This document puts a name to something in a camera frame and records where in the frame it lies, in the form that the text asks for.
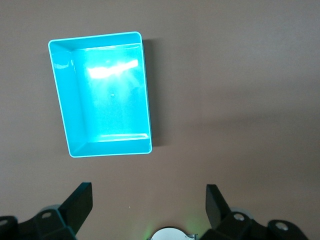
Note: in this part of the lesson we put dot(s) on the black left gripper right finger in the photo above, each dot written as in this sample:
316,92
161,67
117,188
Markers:
230,225

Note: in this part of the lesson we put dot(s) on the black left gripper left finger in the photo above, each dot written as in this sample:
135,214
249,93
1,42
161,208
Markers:
55,225

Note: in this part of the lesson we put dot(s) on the teal plastic bin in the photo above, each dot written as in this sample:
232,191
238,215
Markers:
112,100

